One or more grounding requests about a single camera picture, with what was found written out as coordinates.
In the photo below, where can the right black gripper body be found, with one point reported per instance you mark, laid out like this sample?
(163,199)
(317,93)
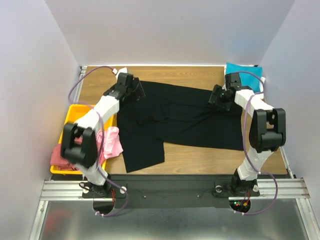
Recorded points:
(216,96)

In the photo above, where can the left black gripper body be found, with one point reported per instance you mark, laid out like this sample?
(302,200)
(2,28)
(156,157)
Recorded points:
(138,88)

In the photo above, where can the black t shirt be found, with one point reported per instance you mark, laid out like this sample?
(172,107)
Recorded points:
(178,115)

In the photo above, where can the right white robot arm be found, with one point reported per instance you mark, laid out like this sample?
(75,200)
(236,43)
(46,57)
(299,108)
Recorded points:
(267,130)

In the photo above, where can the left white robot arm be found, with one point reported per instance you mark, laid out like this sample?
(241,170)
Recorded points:
(79,145)

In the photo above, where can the teal folded t shirt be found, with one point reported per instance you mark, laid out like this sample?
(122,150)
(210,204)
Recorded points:
(245,74)

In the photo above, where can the white folded t shirt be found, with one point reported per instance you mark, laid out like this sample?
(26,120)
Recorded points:
(262,81)

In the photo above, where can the yellow plastic bin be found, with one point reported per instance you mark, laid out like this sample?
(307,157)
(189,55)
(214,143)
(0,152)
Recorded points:
(77,111)

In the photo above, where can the light pink t shirt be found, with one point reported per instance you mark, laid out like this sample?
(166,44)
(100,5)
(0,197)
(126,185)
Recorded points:
(111,143)

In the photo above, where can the dark red t shirt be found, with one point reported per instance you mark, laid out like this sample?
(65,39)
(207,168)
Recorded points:
(59,165)

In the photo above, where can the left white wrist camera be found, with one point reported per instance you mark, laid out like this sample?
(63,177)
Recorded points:
(121,70)

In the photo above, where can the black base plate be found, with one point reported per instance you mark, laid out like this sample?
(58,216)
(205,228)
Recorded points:
(170,191)

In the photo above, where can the aluminium frame rail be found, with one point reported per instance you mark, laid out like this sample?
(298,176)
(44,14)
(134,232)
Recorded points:
(53,190)

